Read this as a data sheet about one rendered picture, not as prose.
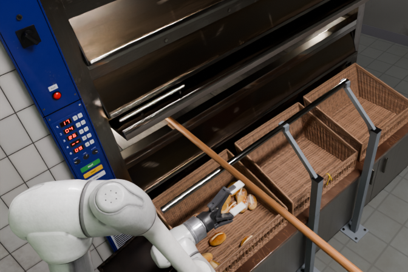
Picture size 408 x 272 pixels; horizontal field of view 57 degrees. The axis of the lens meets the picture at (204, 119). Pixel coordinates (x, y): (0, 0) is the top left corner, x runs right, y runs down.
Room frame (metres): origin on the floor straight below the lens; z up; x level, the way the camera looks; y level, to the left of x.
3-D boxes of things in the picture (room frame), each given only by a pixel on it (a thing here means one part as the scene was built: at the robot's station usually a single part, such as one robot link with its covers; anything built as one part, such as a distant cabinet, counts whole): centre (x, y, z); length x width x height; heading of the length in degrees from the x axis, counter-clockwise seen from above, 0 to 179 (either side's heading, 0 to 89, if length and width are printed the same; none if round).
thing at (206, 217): (0.86, 0.04, 1.20); 0.09 x 0.07 x 0.08; 121
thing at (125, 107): (1.76, -0.35, 1.54); 1.79 x 0.11 x 0.19; 122
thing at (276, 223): (1.22, 0.00, 0.72); 0.56 x 0.49 x 0.28; 123
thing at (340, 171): (1.53, -0.51, 0.72); 0.56 x 0.49 x 0.28; 120
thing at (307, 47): (1.78, -0.34, 1.16); 1.80 x 0.06 x 0.04; 122
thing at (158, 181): (1.76, -0.35, 1.02); 1.79 x 0.11 x 0.19; 122
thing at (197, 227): (0.82, 0.10, 1.20); 0.09 x 0.06 x 0.09; 31
